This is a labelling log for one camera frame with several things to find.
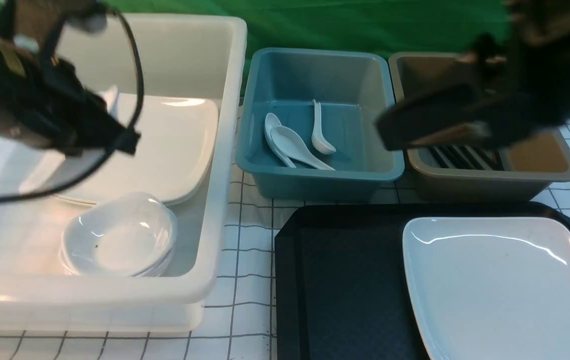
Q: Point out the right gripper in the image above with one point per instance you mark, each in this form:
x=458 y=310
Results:
x=470 y=102

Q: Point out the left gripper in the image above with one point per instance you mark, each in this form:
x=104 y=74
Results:
x=85 y=112

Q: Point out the white small bowl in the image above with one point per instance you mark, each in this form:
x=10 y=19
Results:
x=131 y=207
x=123 y=249

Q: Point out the white rice plate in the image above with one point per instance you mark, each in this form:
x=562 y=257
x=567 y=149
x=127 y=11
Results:
x=490 y=288

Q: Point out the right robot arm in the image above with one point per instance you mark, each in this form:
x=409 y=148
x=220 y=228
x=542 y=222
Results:
x=538 y=53

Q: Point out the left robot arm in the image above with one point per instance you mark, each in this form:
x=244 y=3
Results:
x=43 y=104

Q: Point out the upper white square plate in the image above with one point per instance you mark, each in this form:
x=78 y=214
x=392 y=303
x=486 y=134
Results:
x=172 y=157

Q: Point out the black chopsticks in bin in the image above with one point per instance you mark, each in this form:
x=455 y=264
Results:
x=467 y=158

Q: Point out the brown plastic bin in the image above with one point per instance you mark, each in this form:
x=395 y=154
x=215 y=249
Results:
x=531 y=165

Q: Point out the green backdrop cloth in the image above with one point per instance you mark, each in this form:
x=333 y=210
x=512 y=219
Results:
x=381 y=27

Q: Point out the white small bowl in bin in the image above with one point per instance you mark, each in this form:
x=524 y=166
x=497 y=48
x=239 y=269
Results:
x=123 y=249

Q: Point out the teal plastic bin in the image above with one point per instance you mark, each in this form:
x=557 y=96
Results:
x=353 y=89

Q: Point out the large white plastic bin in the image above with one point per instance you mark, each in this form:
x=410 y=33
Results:
x=183 y=55

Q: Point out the black serving tray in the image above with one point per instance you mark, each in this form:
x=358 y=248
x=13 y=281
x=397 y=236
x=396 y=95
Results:
x=340 y=284

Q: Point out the checkered table cloth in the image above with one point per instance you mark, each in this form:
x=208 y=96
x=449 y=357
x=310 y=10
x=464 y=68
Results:
x=239 y=318

